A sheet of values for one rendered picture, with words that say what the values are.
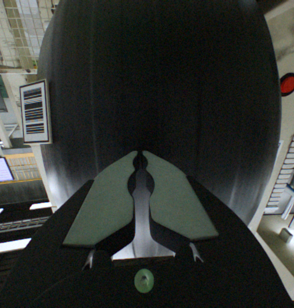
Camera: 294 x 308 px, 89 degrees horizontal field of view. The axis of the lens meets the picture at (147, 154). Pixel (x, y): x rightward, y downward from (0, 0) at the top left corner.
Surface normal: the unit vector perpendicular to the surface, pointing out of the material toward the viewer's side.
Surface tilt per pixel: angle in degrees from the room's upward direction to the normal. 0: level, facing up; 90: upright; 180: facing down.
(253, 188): 92
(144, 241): 77
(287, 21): 90
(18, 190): 90
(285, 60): 90
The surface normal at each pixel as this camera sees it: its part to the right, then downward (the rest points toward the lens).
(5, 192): 0.20, 0.39
